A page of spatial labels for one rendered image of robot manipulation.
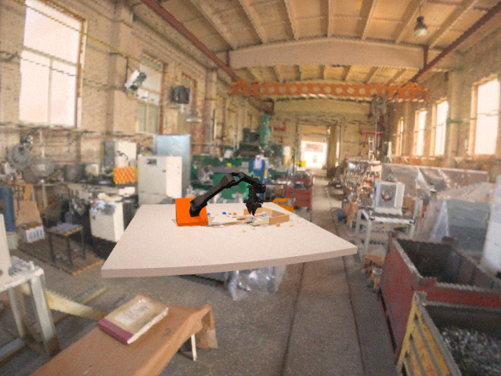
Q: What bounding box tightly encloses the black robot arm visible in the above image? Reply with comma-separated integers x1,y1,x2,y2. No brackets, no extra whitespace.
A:
189,172,266,217

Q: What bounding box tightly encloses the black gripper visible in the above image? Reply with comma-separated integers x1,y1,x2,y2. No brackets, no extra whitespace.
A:
243,194,261,215

